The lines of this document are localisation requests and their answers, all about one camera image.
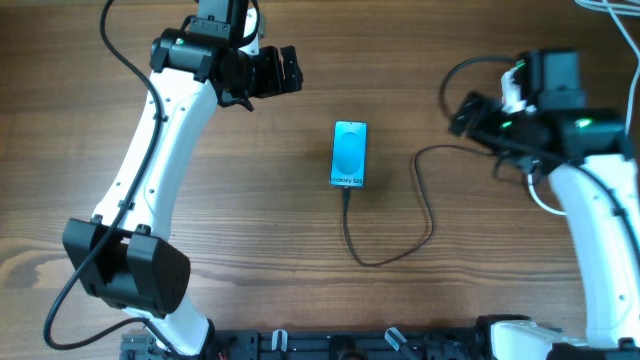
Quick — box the Galaxy smartphone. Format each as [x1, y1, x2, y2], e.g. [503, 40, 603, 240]
[330, 121, 368, 188]

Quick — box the black USB charging cable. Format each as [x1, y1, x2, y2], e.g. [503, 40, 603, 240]
[341, 144, 496, 268]

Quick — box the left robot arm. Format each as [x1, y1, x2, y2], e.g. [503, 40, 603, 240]
[62, 1, 303, 359]

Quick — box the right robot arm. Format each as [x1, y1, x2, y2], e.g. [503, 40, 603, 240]
[442, 49, 639, 359]

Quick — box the white cable bundle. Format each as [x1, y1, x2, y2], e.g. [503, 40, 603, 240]
[573, 0, 640, 136]

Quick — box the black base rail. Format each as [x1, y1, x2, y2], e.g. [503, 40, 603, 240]
[119, 327, 491, 360]

